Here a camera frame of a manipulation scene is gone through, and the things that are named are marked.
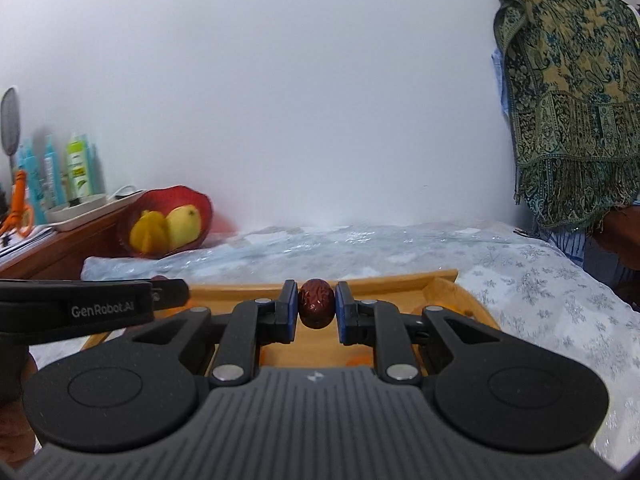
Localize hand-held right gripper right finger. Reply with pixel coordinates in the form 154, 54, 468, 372
334, 281, 521, 386

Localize stack of papers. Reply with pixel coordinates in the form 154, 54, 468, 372
0, 225, 57, 264

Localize red fruit bowl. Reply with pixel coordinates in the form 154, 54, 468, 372
117, 186, 215, 260

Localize orange scissors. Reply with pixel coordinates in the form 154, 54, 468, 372
0, 170, 36, 237

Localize grey hand mirror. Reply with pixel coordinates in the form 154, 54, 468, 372
0, 87, 24, 172

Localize sheer snowflake cloth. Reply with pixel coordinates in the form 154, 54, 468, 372
80, 220, 640, 463

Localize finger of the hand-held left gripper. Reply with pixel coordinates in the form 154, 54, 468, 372
150, 278, 191, 312

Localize wooden cabinet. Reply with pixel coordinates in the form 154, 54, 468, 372
0, 205, 137, 282

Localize red date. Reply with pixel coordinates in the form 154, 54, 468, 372
298, 278, 335, 330

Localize green patterned scarf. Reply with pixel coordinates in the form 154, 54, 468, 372
485, 0, 640, 234

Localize wooden bamboo tray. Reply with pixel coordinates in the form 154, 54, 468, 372
80, 269, 502, 377

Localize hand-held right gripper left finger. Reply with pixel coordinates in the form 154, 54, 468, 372
127, 280, 300, 387

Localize yellow starfruit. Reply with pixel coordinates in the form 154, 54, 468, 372
130, 210, 171, 256

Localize person's left forearm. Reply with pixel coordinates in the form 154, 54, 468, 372
0, 346, 40, 468

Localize yellow mango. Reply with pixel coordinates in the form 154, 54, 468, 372
166, 204, 202, 250

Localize white rectangular tray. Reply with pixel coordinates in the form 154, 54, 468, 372
45, 191, 124, 233

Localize dark wooden furniture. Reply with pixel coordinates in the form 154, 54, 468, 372
595, 202, 640, 307

